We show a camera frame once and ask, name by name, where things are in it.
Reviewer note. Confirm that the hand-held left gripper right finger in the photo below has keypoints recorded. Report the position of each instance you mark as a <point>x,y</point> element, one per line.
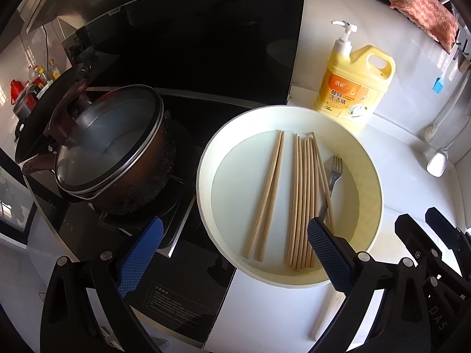
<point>329,253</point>

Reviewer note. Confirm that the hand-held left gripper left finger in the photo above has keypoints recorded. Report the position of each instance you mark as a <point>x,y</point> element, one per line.
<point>141,253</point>

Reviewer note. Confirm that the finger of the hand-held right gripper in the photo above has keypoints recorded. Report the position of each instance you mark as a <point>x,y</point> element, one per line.
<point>441,226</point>
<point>412,235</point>

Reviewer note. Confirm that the bundle of wooden chopsticks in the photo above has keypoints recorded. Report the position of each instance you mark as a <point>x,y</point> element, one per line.
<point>301,198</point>

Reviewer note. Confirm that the black metal fork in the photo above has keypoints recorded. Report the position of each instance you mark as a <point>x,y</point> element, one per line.
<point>335,172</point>

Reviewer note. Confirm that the white round basin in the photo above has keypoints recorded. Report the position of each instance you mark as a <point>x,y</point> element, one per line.
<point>228,176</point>

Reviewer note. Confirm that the black glass cooktop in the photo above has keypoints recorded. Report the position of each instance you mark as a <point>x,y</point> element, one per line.
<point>184,272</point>

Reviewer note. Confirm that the stainless steel spatula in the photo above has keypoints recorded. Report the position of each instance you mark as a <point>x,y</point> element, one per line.
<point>437,163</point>

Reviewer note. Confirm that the white plastic cutting board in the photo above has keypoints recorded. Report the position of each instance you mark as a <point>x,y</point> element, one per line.
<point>325,320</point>

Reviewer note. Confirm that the white bottle brush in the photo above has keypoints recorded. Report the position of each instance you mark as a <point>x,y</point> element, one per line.
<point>431,132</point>

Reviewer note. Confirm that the brown pot with glass lid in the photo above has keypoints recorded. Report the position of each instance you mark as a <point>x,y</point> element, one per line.
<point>121,147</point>

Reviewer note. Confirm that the yellow dish soap pump bottle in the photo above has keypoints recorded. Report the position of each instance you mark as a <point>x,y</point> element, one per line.
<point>349,88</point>

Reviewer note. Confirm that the dark wok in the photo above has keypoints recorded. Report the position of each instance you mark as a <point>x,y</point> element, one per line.
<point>33,125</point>

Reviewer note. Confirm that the cooking oil bottle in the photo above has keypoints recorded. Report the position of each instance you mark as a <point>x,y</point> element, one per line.
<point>54,71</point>

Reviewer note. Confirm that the condiment bottle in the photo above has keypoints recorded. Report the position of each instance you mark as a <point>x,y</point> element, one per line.
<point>40,77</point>

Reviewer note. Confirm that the red bag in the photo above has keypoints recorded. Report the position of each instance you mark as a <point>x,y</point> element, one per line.
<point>17,90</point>

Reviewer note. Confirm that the pink striped dish cloth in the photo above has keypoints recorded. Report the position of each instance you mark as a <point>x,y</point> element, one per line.
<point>423,7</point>

